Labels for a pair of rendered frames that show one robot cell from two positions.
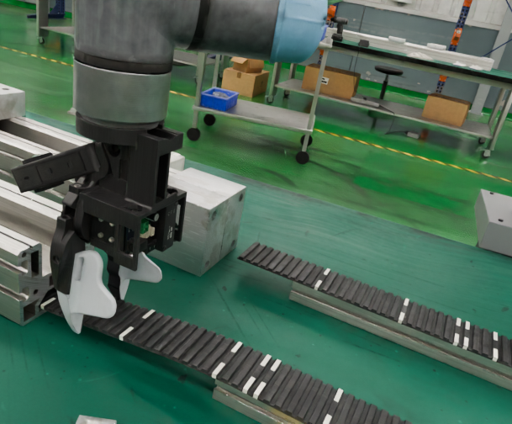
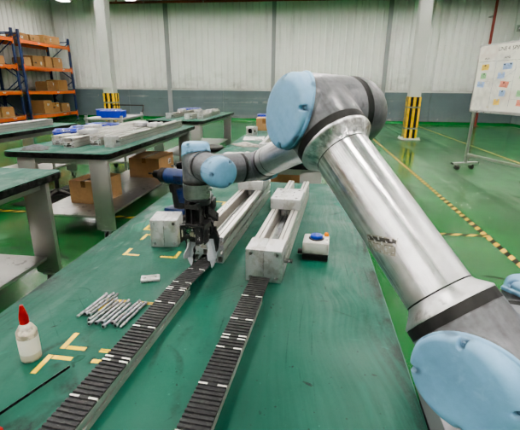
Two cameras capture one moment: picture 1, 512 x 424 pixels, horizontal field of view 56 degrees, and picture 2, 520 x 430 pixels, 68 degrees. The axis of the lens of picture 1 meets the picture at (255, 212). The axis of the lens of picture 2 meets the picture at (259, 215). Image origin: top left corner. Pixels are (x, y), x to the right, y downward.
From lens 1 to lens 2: 1.01 m
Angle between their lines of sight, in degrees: 74
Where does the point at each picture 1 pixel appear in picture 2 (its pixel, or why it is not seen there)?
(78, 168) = not seen: hidden behind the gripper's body
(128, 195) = (189, 220)
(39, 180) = not seen: hidden behind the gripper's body
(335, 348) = (217, 315)
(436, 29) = not seen: outside the picture
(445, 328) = (233, 331)
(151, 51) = (187, 179)
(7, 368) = (175, 263)
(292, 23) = (203, 173)
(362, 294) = (245, 306)
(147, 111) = (188, 195)
